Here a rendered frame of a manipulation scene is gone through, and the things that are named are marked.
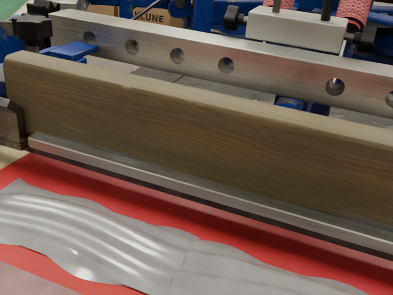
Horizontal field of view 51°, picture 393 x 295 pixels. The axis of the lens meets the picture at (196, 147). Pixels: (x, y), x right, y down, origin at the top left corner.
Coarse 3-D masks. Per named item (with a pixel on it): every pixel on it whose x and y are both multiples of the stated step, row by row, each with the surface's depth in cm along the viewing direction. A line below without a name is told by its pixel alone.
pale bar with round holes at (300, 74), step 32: (64, 32) 60; (96, 32) 58; (128, 32) 56; (160, 32) 55; (192, 32) 57; (160, 64) 57; (192, 64) 55; (224, 64) 56; (256, 64) 52; (288, 64) 50; (320, 64) 49; (352, 64) 49; (384, 64) 50; (288, 96) 52; (320, 96) 50; (352, 96) 49; (384, 96) 48
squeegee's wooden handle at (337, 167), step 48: (48, 96) 36; (96, 96) 34; (144, 96) 32; (192, 96) 31; (96, 144) 36; (144, 144) 34; (192, 144) 32; (240, 144) 31; (288, 144) 29; (336, 144) 28; (384, 144) 27; (288, 192) 31; (336, 192) 30; (384, 192) 28
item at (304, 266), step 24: (216, 216) 36; (240, 216) 36; (216, 240) 33; (240, 240) 33; (264, 240) 34; (288, 240) 34; (312, 240) 34; (288, 264) 31; (312, 264) 32; (336, 264) 32; (360, 264) 32; (384, 264) 32; (360, 288) 30; (384, 288) 30
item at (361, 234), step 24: (48, 144) 36; (72, 144) 37; (120, 168) 34; (144, 168) 34; (192, 192) 33; (216, 192) 32; (240, 192) 32; (264, 216) 31; (288, 216) 30; (312, 216) 30; (336, 216) 30; (360, 240) 29; (384, 240) 29
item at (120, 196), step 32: (32, 160) 41; (64, 192) 37; (96, 192) 37; (128, 192) 38; (160, 192) 38; (160, 224) 34; (192, 224) 35; (0, 256) 30; (32, 256) 30; (0, 288) 27; (32, 288) 27; (64, 288) 28; (96, 288) 28; (128, 288) 28
